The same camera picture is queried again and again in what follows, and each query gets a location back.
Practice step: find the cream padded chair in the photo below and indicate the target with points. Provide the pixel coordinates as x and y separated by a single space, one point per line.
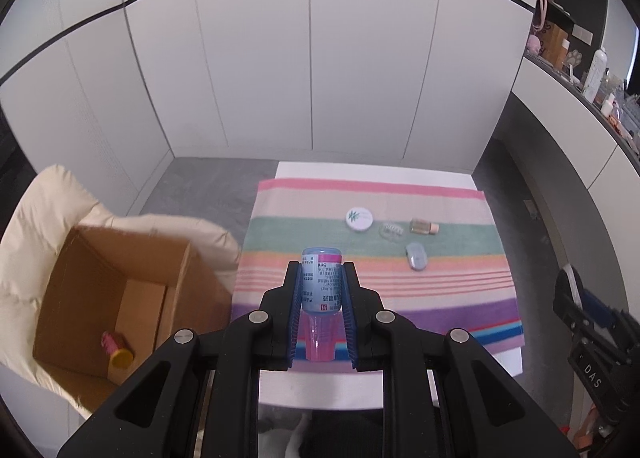
40 208

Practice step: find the pink plush toy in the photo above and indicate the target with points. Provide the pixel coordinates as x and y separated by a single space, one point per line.
532 45

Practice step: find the clear hair clip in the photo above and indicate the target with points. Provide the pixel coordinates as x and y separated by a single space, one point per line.
391 231

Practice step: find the clear bottle peach cap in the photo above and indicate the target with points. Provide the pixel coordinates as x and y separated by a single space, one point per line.
422 226

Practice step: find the striped colourful cloth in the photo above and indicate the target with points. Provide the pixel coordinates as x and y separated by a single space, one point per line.
400 288

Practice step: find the tall white bottle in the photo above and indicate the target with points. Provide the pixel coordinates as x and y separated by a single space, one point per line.
596 75

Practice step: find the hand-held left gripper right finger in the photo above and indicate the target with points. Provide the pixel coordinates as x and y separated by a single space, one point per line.
347 298

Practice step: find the brown cardboard box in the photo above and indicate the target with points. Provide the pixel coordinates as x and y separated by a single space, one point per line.
100 298

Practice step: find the white round tin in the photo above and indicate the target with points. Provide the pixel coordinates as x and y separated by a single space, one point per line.
360 218

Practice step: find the light blue oval case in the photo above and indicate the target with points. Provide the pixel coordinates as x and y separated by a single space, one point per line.
416 256

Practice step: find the small blue bottle pink cap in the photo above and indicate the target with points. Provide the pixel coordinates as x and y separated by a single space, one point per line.
320 283

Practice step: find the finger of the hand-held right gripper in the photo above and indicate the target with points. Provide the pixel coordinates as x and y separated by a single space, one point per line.
567 293
597 308

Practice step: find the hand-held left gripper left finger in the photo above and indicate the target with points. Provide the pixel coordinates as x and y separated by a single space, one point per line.
295 298

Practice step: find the brown box on shelf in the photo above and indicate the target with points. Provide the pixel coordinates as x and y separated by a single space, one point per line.
555 45

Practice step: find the red jar gold lid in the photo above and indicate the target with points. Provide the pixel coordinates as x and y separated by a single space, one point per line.
117 350

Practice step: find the white table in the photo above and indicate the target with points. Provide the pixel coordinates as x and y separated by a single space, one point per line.
350 388

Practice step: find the dark wall shelf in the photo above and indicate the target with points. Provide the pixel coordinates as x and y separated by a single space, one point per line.
580 12

